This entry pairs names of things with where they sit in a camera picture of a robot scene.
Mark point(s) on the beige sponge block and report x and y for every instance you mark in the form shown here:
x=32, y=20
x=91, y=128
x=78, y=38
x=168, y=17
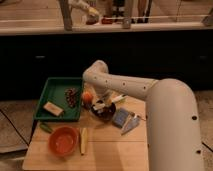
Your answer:
x=53, y=109

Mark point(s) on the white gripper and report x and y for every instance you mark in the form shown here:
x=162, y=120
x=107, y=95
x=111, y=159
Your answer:
x=104, y=95

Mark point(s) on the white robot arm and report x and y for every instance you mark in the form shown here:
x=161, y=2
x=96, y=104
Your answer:
x=173, y=127

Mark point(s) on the grey metal spatula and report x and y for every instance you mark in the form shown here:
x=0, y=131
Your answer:
x=131, y=124

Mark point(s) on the yellow corn cob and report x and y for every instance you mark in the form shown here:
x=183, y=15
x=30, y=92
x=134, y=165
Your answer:
x=83, y=140

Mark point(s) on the bunch of dark grapes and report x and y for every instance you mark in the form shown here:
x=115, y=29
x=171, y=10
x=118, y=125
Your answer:
x=70, y=95

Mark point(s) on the green plastic tray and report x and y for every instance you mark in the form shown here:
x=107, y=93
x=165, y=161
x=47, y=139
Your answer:
x=54, y=92

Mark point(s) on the green cucumber piece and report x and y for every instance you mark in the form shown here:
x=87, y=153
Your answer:
x=45, y=128

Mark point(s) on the blue sponge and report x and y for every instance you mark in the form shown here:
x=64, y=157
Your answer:
x=120, y=117

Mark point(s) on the orange plastic bowl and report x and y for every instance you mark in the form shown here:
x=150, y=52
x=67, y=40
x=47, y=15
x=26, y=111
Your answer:
x=63, y=141

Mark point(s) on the orange carrot toy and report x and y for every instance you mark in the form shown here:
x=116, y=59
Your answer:
x=87, y=99

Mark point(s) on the dark purple bowl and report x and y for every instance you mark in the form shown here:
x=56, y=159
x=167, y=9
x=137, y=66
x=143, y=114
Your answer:
x=103, y=111

